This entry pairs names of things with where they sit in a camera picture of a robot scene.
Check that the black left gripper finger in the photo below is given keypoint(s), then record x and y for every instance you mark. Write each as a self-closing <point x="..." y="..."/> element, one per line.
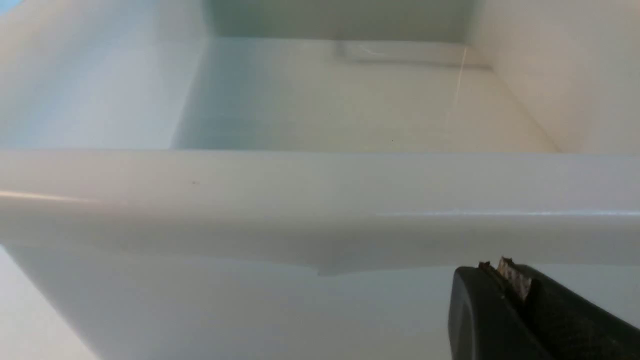
<point x="515" y="312"/>

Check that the large white plastic tub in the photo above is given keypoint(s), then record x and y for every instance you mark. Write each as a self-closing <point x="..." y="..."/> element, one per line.
<point x="299" y="179"/>

